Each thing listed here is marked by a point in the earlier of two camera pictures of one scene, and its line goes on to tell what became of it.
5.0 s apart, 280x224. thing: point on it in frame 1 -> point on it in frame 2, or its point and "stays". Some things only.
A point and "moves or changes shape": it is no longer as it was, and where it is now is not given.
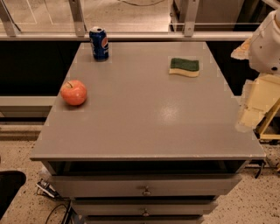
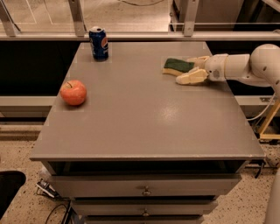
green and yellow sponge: [184, 66] moves or changes shape
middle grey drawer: [145, 207] stays
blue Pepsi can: [99, 39] stays
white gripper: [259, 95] -> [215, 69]
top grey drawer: [150, 185] stays
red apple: [73, 92] stays
